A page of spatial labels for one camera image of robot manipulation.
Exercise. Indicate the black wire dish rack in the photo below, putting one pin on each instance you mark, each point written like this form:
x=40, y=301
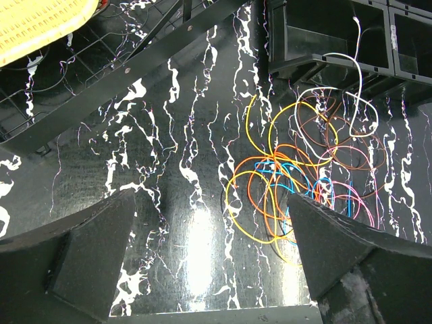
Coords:
x=46, y=92

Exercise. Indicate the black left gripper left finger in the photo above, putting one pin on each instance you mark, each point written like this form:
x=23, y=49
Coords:
x=67, y=271

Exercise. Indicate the black storage bin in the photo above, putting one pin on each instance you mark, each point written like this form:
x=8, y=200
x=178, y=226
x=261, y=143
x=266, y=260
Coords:
x=329, y=42
x=410, y=24

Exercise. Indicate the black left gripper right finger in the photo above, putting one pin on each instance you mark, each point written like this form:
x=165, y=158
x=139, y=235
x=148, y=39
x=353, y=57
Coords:
x=358, y=274

